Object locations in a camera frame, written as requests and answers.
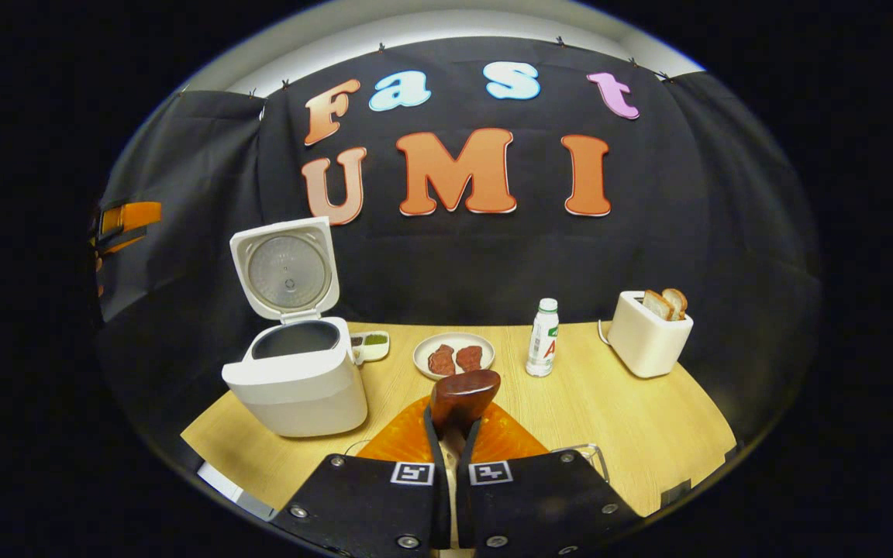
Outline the dark wooden spoon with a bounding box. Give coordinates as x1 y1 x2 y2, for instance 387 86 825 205
429 370 502 439

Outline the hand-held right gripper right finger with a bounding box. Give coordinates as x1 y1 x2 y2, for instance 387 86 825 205
456 401 643 558

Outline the black backdrop cloth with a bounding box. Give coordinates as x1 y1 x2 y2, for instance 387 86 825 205
94 36 823 435

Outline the white milk bottle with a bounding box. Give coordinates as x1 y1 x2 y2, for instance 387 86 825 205
526 298 560 378

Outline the white rice cooker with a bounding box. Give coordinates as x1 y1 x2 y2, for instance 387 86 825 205
222 216 368 437

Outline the clear chopstick holder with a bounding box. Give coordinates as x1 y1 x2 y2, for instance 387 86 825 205
551 443 612 485

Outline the white divided sauce dish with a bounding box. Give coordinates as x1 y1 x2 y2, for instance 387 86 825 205
350 331 391 365

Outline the round white plate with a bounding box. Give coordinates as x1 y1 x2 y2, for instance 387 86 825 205
412 332 496 381

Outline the cream toaster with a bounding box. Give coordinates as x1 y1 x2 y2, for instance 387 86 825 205
608 291 694 378

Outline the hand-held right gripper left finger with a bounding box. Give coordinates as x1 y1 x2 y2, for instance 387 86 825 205
270 395 453 557

